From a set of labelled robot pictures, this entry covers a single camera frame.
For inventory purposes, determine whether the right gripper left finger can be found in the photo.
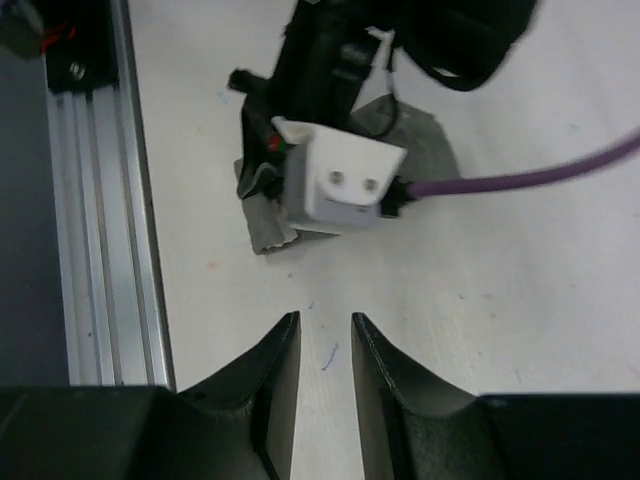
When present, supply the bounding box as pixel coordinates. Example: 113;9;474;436
179;311;301;479

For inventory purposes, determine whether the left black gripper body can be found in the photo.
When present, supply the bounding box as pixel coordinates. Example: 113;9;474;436
228;1;395;190

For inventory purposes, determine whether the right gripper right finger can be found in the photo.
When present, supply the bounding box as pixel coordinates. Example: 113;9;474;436
351;312;475;479

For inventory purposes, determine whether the grey and cream sock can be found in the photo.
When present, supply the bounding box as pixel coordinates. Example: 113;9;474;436
234;97;460;255

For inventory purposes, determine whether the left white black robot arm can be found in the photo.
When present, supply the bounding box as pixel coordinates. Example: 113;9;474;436
228;1;537;198

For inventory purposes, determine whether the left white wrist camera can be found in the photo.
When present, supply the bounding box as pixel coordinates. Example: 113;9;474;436
272;117;407;235

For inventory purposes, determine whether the aluminium front rail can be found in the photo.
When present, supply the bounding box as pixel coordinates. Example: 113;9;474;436
46;1;175;387

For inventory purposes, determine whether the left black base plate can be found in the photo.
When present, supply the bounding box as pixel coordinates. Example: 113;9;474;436
0;0;121;94

